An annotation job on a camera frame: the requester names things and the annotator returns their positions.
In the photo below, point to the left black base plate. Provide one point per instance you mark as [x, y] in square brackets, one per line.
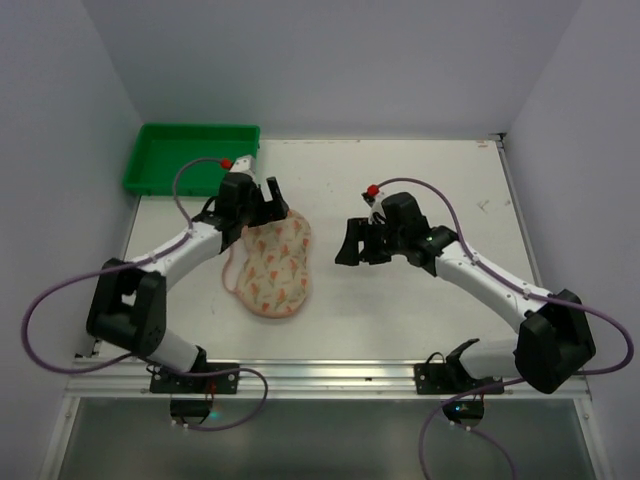
[225, 380]

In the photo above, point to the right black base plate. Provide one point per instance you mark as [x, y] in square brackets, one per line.
[444, 375]

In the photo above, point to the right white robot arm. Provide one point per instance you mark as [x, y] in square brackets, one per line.
[553, 337]

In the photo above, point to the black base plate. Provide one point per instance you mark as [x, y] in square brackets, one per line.
[225, 380]
[444, 375]

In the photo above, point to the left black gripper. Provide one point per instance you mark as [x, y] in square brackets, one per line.
[265, 208]

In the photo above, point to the aluminium front rail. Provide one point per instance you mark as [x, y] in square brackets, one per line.
[281, 379]

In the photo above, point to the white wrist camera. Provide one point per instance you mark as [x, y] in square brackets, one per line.
[374, 197]
[245, 165]

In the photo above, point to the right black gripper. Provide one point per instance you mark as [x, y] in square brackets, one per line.
[367, 240]

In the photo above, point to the green plastic tray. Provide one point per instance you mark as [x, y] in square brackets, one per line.
[162, 149]

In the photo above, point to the floral fabric laundry bag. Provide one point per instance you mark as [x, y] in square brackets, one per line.
[274, 280]

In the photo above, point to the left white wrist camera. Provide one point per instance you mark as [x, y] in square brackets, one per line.
[245, 165]

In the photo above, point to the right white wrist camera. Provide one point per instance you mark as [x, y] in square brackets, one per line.
[374, 197]

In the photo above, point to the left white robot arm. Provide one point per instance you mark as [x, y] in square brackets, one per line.
[129, 307]

